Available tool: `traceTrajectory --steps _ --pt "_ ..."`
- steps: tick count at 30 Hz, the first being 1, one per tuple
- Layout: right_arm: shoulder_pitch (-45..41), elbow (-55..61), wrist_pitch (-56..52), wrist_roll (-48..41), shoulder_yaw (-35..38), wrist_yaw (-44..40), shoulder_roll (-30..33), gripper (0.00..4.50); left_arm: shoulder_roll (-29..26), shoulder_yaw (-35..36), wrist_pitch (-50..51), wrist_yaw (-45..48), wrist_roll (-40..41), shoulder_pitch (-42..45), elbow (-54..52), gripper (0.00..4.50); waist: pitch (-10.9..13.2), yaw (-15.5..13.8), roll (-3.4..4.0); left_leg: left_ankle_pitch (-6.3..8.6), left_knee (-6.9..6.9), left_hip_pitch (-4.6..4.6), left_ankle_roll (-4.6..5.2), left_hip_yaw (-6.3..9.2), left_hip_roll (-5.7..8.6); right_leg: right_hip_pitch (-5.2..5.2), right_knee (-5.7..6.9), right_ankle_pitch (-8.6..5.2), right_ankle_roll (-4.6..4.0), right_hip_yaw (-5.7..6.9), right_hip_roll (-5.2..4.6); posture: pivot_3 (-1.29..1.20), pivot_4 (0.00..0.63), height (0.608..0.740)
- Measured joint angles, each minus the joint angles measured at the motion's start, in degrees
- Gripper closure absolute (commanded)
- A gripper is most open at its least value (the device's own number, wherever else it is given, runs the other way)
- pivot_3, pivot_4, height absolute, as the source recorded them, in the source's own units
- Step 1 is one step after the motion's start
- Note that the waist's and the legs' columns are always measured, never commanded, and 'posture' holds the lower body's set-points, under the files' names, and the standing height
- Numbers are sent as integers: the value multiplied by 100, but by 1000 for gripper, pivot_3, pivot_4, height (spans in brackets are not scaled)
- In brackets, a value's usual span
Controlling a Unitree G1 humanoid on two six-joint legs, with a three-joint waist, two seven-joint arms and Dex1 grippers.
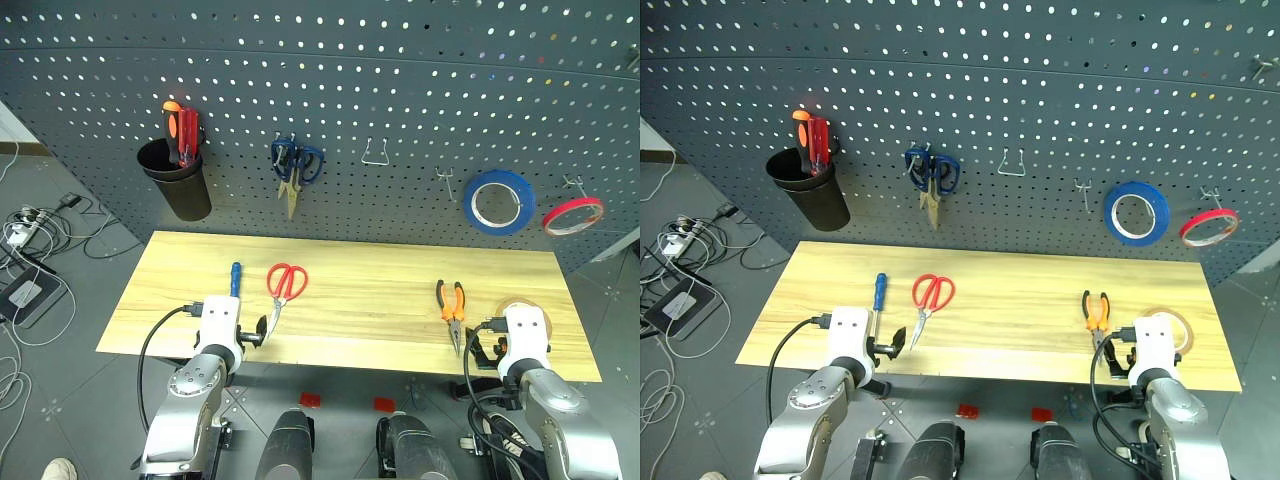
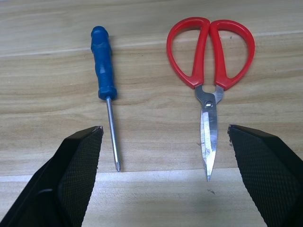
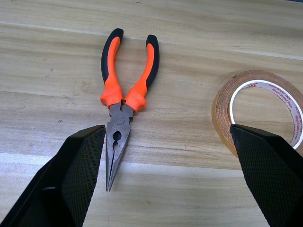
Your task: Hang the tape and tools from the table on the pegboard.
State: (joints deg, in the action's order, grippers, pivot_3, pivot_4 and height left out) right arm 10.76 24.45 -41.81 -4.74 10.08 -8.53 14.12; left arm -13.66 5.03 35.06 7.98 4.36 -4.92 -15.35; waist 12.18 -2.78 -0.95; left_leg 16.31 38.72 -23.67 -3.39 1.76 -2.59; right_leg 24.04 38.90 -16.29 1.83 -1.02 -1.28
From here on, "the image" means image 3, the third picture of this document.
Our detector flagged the orange handled needle-nose pliers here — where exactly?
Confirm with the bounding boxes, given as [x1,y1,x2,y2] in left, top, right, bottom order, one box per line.
[100,28,160,192]

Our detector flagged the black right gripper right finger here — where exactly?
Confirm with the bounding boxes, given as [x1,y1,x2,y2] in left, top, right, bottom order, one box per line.
[229,124,303,227]

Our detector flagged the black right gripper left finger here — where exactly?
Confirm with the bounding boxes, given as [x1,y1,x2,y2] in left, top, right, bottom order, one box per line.
[0,124,106,227]

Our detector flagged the brown adhesive tape roll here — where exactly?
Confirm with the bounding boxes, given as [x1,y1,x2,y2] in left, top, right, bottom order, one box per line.
[211,70,303,159]

